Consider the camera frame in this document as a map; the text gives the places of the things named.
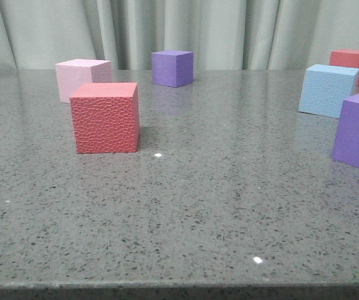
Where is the light blue foam cube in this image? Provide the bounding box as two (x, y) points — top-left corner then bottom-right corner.
(298, 64), (359, 119)

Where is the red textured foam cube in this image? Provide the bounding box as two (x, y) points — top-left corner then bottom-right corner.
(70, 82), (140, 154)

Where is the purple foam cube far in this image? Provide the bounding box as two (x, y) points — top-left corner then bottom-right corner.
(152, 50), (194, 88)

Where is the pink foam cube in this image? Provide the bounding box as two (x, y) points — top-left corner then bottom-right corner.
(55, 59), (112, 103)

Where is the grey-green pleated curtain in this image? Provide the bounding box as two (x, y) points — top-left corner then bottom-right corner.
(0, 1), (359, 70)

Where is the red foam cube far right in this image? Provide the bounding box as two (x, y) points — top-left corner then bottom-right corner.
(329, 49), (359, 86)

